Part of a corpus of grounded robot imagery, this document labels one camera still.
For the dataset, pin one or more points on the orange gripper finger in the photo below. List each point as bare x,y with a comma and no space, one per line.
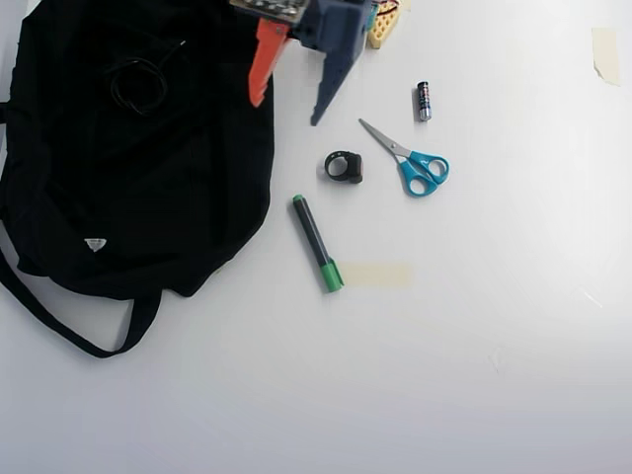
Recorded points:
264,64

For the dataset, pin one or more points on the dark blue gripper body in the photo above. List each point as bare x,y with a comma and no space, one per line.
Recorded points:
330,31

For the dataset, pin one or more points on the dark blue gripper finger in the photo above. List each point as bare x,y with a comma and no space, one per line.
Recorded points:
333,86

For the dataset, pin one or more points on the black fabric bag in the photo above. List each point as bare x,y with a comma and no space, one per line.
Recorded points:
123,197

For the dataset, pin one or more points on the black silver AA battery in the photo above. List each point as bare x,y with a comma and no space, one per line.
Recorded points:
424,101

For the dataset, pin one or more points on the black marker with green cap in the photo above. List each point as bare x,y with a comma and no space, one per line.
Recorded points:
311,232

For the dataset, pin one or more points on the long beige masking tape strip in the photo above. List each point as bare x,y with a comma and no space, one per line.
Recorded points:
377,275

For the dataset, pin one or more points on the notched beige masking tape strip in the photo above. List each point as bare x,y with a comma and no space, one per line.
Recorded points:
607,54

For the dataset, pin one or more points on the square camera circuit board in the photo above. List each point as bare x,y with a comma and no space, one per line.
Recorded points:
271,9

